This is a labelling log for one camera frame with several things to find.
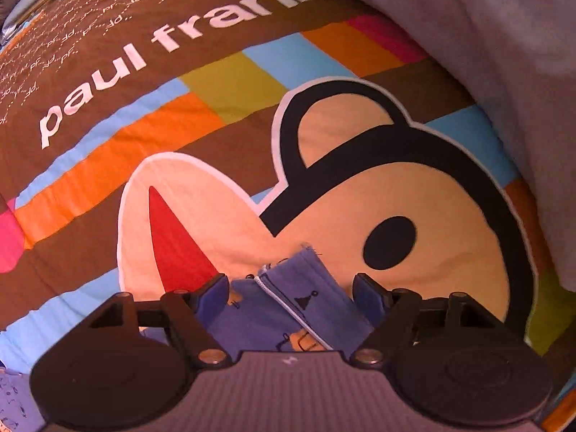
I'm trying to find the blue pants with orange cars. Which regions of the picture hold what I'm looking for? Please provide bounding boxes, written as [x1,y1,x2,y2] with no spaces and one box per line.
[141,242,381,354]

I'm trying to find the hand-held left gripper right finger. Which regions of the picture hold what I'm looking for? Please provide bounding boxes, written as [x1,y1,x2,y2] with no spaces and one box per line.
[350,273,498,368]

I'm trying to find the colourful printed cartoon blanket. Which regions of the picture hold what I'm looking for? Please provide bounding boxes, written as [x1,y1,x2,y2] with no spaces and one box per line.
[0,0,576,432]

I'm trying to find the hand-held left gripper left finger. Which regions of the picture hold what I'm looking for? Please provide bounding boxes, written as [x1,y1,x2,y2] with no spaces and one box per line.
[85,273,231,366]

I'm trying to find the grey duvet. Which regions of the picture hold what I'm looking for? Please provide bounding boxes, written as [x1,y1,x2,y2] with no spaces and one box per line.
[324,0,576,295]

